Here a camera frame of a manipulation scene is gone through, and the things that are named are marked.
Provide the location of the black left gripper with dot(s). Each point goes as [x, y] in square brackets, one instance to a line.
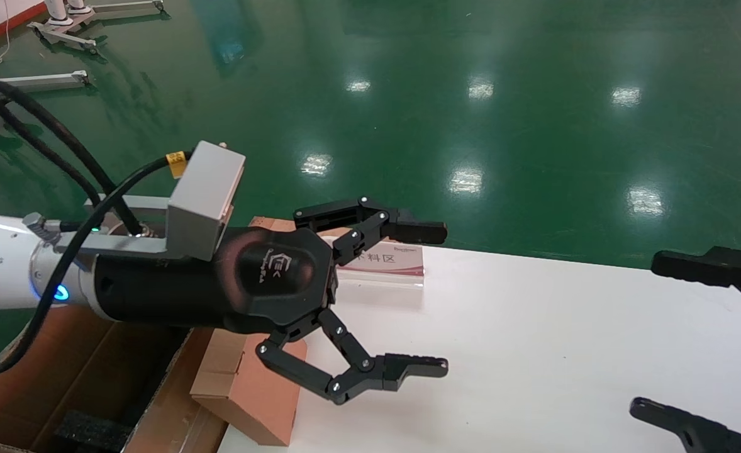
[263, 277]

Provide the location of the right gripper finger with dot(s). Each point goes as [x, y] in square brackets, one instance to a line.
[710, 267]
[704, 434]

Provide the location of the small cardboard box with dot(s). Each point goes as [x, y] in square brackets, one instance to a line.
[251, 390]

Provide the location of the large open cardboard box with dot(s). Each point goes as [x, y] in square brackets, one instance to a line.
[43, 377]

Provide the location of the acrylic sign with Chinese text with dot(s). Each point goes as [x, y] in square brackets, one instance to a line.
[389, 263]

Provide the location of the black foam block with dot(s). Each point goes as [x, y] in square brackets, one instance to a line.
[90, 433]

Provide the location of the grey stand of black humanoid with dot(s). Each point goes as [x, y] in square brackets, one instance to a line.
[43, 80]

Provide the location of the grey stand of white humanoid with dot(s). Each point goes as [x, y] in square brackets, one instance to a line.
[68, 39]

